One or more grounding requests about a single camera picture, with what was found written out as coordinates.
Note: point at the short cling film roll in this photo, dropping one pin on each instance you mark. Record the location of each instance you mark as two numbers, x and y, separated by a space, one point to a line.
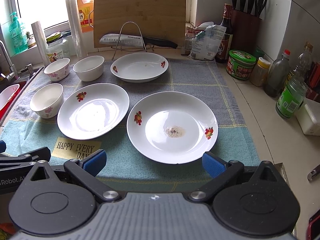
41 42

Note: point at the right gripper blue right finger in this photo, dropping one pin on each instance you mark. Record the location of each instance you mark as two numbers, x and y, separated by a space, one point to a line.
213 165

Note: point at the small potted plant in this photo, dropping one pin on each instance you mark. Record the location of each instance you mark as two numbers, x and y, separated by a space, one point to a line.
30 40

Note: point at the dark red knife block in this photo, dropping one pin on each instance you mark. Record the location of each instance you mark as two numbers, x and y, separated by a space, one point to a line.
245 23

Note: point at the white plastic food bag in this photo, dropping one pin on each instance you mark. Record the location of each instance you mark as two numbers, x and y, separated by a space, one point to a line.
205 44

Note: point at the red cap glass bottle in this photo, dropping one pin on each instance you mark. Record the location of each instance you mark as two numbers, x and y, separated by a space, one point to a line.
277 74

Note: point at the plain white bowl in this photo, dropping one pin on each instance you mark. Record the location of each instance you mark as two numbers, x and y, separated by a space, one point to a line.
89 68

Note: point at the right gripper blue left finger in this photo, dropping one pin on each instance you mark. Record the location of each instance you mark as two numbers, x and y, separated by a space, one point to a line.
95 162

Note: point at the black kitchen scissors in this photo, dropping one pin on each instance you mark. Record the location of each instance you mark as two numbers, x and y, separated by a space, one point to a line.
259 7

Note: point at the santoku knife black handle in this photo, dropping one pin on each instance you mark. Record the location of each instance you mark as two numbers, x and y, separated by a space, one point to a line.
111 39

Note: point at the yellow lid spice jar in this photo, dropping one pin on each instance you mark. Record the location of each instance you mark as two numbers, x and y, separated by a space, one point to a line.
260 72

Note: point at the green label glass jar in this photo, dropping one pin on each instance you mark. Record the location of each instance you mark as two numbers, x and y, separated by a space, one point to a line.
291 97

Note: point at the steel sink faucet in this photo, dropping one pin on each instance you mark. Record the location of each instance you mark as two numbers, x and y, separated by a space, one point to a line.
14 74

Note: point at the white plastic seasoning box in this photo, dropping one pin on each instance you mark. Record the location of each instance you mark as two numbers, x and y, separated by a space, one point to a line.
308 117

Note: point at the glass jar green lid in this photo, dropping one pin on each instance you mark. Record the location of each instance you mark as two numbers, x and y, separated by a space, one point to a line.
57 47

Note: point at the orange cooking oil jug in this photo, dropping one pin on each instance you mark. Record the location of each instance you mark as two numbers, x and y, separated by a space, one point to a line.
84 9

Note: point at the pink floral bowl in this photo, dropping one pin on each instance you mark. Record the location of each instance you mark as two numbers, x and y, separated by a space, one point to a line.
47 101
58 69

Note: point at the green lid sauce jar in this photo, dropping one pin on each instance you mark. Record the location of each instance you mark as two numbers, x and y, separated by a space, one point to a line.
240 64

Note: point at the clear oil bottle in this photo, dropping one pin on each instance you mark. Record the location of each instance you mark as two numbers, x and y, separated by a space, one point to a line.
304 62

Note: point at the bamboo cutting board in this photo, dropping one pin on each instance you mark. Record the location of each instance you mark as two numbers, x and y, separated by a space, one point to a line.
163 19

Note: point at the wire cutting board rack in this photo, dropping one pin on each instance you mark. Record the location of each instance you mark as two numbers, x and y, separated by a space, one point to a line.
126 40

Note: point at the grey teal checked towel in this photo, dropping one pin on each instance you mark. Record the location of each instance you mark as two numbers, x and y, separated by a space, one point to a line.
126 168

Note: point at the dark soy sauce bottle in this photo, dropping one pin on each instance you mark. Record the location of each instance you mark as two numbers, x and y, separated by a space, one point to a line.
223 51

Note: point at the tall cling film roll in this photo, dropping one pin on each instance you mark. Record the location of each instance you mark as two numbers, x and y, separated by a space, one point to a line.
75 27

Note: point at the pink floral bowl front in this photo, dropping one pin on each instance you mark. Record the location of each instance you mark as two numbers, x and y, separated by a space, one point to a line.
47 101

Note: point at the red white sink basin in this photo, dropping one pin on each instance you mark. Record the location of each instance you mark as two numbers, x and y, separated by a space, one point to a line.
9 96

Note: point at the green soap dispenser bottle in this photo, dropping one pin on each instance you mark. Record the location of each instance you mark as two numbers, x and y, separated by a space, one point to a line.
18 34

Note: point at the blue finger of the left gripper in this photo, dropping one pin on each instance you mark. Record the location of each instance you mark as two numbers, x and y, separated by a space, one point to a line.
3 146

